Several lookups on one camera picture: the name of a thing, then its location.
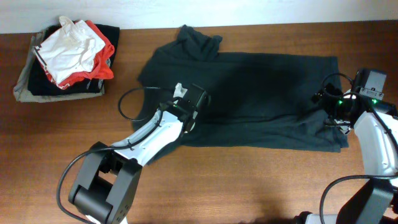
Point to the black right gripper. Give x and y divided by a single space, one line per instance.
334 93

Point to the dark green t-shirt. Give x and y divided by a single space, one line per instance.
256 100

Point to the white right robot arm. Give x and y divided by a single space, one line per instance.
374 122

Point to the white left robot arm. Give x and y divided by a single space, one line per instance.
106 184

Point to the red folded garment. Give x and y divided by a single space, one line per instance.
102 67

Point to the white folded garment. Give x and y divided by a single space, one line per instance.
70 49

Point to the grey folded garment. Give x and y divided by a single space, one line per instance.
20 91

